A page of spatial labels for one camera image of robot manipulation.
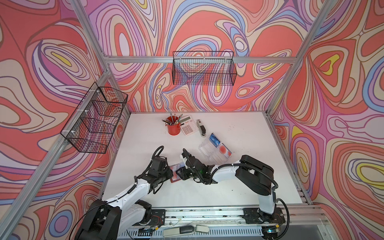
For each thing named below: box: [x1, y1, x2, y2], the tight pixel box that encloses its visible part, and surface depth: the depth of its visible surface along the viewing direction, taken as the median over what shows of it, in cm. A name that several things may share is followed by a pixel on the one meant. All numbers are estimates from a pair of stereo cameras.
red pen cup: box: [165, 115, 181, 136], surface depth 104 cm
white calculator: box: [179, 115, 199, 136], surface depth 110 cm
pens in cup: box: [161, 109, 185, 126], surface depth 100 cm
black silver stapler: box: [196, 119, 207, 138], surface depth 107 cm
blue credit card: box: [208, 132, 222, 148], surface depth 95 cm
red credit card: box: [219, 143, 233, 159], surface depth 88 cm
